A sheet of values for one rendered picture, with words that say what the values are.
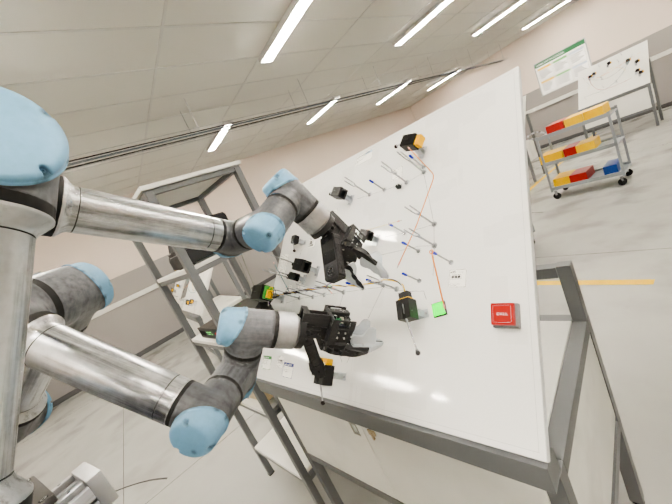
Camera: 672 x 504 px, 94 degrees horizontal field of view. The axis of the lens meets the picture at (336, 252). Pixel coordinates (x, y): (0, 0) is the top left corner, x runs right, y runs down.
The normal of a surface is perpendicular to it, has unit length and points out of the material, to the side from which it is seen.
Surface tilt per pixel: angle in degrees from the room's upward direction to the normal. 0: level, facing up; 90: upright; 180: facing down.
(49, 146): 84
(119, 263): 90
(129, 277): 90
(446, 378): 47
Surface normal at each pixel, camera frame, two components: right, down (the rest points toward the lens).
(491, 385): -0.74, -0.31
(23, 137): 0.74, -0.35
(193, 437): -0.11, 0.25
